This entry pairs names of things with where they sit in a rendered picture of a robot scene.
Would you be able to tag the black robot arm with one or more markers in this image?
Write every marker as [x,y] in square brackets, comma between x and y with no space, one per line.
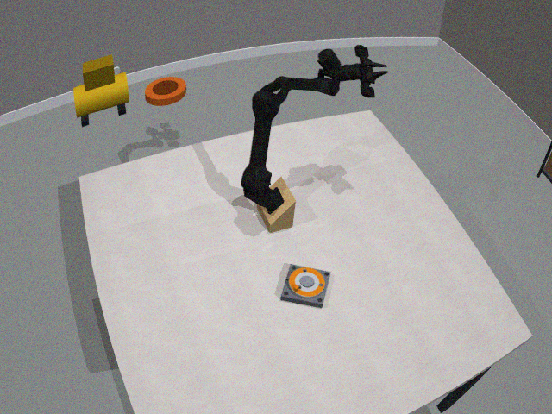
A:
[255,178]

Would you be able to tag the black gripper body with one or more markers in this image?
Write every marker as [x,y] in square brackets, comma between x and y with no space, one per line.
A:
[359,71]

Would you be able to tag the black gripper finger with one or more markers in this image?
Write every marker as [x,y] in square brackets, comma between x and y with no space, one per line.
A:
[373,75]
[368,62]

